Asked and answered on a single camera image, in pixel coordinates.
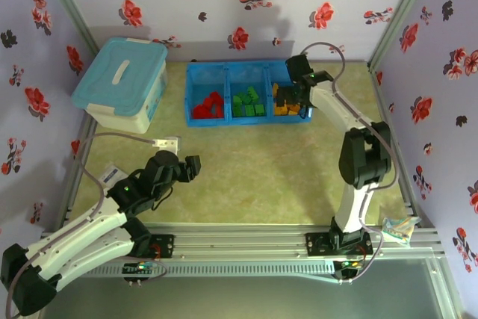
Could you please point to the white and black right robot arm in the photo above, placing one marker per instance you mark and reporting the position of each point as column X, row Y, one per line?
column 336, row 110

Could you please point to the yellow lego brick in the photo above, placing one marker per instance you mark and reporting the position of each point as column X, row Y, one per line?
column 280, row 110
column 294, row 110

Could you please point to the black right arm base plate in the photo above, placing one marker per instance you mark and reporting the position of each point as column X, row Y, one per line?
column 313, row 244

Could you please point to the blue three-compartment plastic bin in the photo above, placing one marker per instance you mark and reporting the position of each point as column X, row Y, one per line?
column 242, row 121

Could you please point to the aluminium frame post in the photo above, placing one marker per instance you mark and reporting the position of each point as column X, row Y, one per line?
column 400, row 12
column 69, row 3

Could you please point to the green lego brick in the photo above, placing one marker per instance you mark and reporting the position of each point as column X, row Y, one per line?
column 248, row 111
column 236, row 100
column 245, row 99
column 252, row 92
column 259, row 110
column 237, row 111

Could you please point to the white storage box blue lid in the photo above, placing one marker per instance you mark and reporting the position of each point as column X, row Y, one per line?
column 115, row 76

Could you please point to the white and blue paper card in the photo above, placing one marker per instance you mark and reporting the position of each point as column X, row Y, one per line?
column 111, row 175

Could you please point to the aluminium table side rail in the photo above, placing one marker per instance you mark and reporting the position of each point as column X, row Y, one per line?
column 389, row 108
column 80, row 169

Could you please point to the small red lego brick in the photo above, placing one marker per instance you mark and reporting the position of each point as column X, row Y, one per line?
column 207, row 102

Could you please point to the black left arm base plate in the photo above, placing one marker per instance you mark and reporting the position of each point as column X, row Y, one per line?
column 166, row 246

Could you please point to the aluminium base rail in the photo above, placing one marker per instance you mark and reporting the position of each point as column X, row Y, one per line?
column 239, row 240

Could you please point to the clear plastic bag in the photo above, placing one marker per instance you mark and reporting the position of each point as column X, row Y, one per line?
column 397, row 229

